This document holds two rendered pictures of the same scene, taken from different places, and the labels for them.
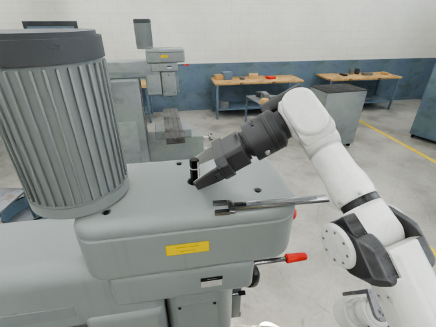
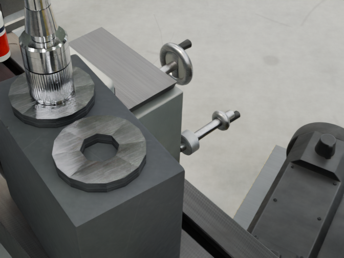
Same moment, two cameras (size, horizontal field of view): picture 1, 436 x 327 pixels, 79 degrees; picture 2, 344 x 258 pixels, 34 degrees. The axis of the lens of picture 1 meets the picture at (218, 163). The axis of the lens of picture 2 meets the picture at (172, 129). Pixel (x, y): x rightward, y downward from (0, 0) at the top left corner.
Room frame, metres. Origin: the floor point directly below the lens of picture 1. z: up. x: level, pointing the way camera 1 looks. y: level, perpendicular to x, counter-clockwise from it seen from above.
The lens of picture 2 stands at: (-0.31, 0.16, 1.55)
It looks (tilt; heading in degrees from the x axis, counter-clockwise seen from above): 45 degrees down; 326
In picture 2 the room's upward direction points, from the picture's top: 2 degrees clockwise
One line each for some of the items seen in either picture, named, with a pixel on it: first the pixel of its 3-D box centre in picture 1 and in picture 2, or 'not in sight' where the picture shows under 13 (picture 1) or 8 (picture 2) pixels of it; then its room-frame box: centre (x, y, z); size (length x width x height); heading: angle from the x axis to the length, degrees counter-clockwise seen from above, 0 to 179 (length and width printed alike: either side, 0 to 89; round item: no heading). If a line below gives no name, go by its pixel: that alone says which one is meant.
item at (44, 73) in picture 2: not in sight; (48, 67); (0.13, 0.02, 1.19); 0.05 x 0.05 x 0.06
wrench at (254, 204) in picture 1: (272, 202); not in sight; (0.43, -0.11, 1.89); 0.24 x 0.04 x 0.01; 98
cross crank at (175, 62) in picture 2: not in sight; (165, 69); (0.60, -0.44, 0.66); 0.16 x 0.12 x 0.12; 99
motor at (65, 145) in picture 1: (63, 122); not in sight; (0.48, 0.30, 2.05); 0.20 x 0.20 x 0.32
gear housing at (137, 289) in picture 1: (182, 246); not in sight; (0.52, 0.10, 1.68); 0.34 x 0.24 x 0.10; 99
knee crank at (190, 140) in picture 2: not in sight; (210, 127); (0.47, -0.49, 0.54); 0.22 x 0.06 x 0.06; 99
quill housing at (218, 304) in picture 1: (199, 292); not in sight; (0.52, 0.06, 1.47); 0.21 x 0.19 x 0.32; 9
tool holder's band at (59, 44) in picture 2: not in sight; (43, 40); (0.13, 0.02, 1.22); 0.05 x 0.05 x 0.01
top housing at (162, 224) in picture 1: (190, 207); not in sight; (0.52, 0.07, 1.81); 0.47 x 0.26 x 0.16; 99
